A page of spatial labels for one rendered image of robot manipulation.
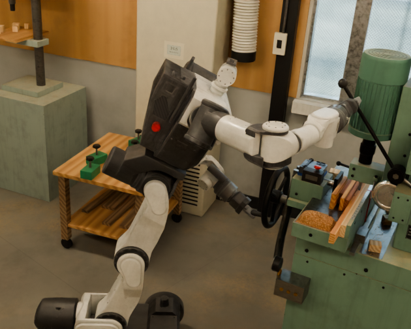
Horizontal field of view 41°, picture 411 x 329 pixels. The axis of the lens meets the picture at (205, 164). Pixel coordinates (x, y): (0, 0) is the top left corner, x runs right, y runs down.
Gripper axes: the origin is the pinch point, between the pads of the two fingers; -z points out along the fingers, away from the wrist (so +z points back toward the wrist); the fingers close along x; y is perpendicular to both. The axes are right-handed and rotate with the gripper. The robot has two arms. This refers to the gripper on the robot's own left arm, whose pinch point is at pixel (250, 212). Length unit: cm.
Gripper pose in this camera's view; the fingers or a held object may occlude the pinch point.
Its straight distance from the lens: 243.8
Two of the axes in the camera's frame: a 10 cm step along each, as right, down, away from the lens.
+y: 6.6, -6.5, 3.8
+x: 1.8, -3.6, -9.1
